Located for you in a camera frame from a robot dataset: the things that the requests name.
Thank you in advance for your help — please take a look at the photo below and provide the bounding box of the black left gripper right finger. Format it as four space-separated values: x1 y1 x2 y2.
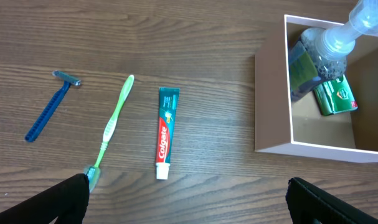
285 177 378 224

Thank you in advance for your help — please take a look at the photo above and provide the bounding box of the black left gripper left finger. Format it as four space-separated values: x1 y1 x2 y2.
0 174 90 224

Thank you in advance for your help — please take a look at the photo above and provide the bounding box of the green Colgate toothbrush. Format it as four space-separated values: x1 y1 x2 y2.
85 74 135 192

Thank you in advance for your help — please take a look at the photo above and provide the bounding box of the green soap bar package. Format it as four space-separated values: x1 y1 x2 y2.
313 75 358 116

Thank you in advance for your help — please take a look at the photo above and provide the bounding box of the Colgate toothpaste tube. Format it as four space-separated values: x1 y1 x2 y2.
155 87 180 180

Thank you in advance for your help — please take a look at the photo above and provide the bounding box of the clear soap pump bottle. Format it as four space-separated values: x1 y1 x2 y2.
288 0 378 102

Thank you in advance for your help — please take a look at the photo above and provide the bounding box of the white cardboard box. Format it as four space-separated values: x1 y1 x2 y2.
255 15 378 163

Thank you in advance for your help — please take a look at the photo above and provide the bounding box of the blue disposable razor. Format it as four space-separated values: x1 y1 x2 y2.
24 70 81 142

